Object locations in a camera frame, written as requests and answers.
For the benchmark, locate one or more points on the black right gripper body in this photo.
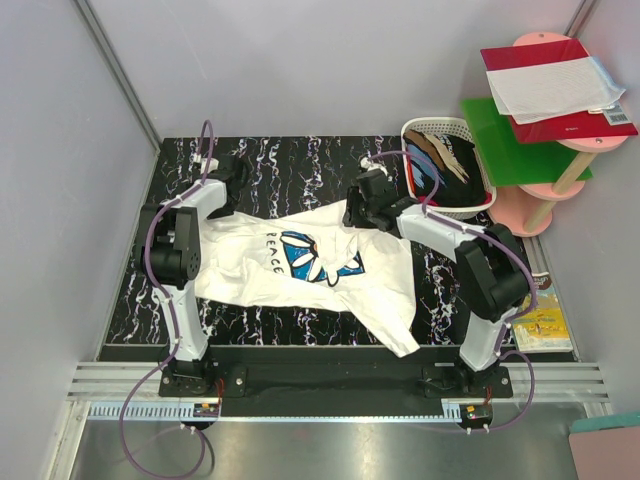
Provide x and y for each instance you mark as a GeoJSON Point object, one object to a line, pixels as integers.
{"type": "Point", "coordinates": [367, 210]}

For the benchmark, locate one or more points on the white daisy print t-shirt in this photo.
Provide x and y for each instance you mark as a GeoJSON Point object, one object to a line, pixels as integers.
{"type": "Point", "coordinates": [310, 259]}

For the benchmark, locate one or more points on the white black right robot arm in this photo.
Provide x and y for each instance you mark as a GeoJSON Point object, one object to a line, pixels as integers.
{"type": "Point", "coordinates": [493, 278]}

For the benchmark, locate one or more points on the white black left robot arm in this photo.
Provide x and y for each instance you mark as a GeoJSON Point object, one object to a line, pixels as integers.
{"type": "Point", "coordinates": [167, 249]}

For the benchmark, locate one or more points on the black printed t-shirt in basket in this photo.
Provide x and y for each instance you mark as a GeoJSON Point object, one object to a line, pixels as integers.
{"type": "Point", "coordinates": [449, 160]}

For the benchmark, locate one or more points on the white perforated plastic basket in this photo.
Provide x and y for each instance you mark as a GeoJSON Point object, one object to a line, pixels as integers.
{"type": "Point", "coordinates": [455, 126]}

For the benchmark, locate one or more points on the green plastic sheet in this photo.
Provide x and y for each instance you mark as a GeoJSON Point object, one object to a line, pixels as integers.
{"type": "Point", "coordinates": [506, 161]}

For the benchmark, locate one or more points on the pink two-tier stand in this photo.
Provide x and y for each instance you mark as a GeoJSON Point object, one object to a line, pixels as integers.
{"type": "Point", "coordinates": [528, 209]}

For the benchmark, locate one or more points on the white mesh cloth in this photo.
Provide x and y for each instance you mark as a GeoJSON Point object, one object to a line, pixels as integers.
{"type": "Point", "coordinates": [541, 92]}

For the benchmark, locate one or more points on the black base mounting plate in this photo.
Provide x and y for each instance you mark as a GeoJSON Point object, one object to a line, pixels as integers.
{"type": "Point", "coordinates": [430, 380]}

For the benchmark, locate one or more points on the yellow illustrated paperback book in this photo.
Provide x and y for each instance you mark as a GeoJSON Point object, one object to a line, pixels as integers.
{"type": "Point", "coordinates": [543, 329]}

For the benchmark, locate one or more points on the red plastic folder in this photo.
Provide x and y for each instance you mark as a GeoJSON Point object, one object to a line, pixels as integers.
{"type": "Point", "coordinates": [608, 122]}

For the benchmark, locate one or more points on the teal cloth edge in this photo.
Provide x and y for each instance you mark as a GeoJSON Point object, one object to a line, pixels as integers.
{"type": "Point", "coordinates": [626, 420]}

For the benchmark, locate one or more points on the pink board corner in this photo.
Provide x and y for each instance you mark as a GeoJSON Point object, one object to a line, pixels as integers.
{"type": "Point", "coordinates": [606, 454]}

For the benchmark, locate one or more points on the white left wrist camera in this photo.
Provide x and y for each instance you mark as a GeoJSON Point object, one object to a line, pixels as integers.
{"type": "Point", "coordinates": [205, 166]}

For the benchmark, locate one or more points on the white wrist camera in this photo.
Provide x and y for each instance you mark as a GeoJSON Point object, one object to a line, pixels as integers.
{"type": "Point", "coordinates": [205, 166]}
{"type": "Point", "coordinates": [367, 165]}

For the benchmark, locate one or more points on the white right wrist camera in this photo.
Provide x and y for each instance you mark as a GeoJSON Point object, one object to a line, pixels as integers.
{"type": "Point", "coordinates": [367, 165]}

